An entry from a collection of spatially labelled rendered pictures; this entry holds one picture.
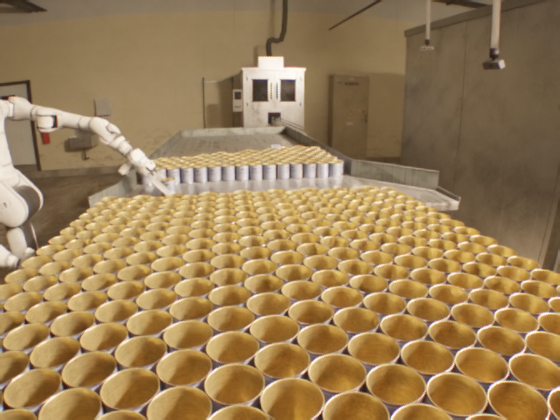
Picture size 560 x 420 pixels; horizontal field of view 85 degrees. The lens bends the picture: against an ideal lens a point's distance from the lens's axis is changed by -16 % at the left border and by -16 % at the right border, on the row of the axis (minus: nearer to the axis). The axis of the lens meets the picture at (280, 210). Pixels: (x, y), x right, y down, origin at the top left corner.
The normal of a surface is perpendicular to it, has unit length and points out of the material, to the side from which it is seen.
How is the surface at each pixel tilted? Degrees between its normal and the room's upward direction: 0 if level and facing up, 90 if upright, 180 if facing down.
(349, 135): 90
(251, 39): 90
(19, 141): 90
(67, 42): 90
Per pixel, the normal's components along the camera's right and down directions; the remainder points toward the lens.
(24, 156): 0.15, 0.30
